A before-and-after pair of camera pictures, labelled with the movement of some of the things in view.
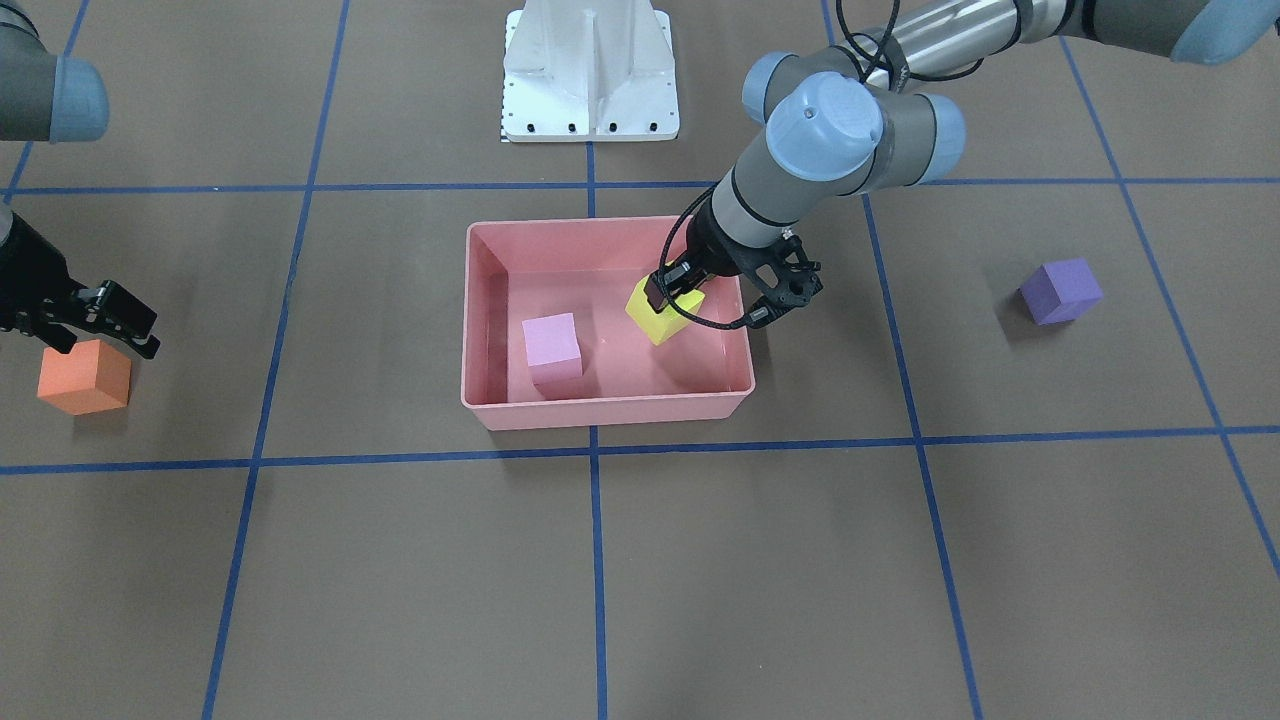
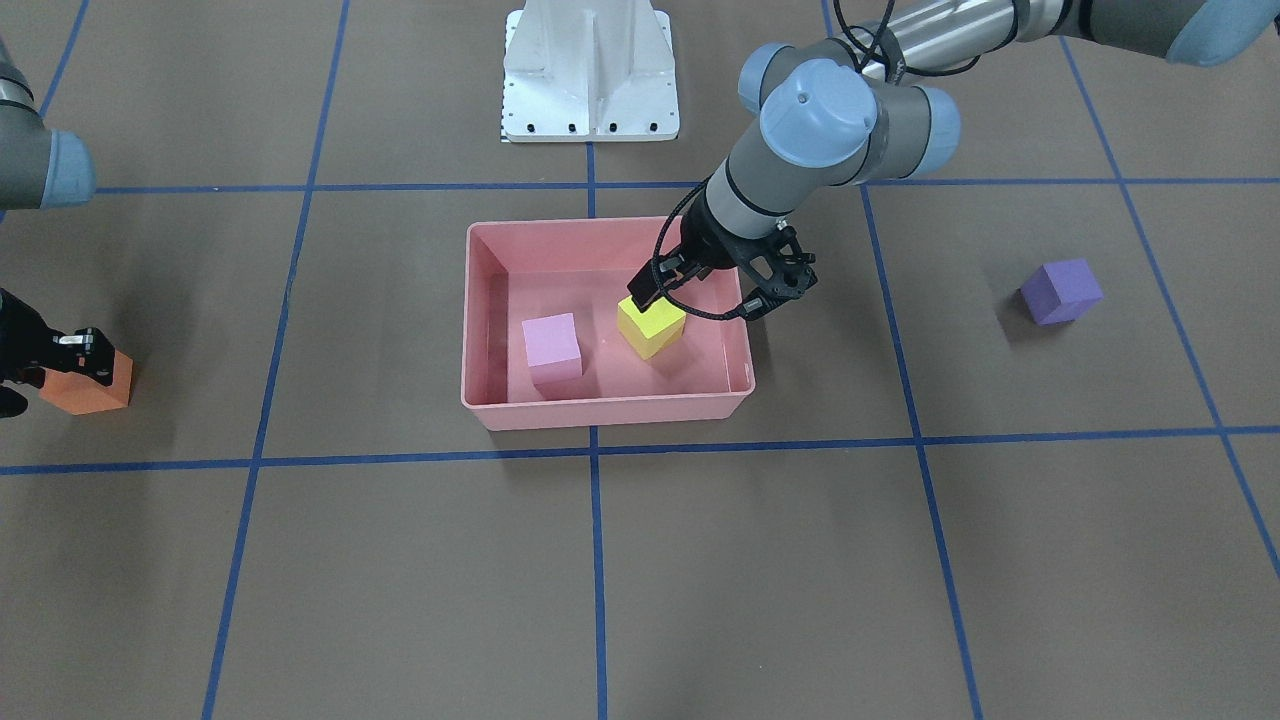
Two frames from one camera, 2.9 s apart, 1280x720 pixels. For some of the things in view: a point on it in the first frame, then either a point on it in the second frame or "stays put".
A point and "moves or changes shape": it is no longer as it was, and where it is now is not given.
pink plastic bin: (520, 270) stays put
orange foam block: (94, 376) stays put
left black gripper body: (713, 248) stays put
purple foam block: (1061, 291) stays put
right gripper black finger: (114, 309) → (86, 350)
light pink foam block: (553, 349) stays put
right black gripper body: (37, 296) → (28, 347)
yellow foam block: (661, 326) moves or changes shape
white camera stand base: (589, 70) stays put
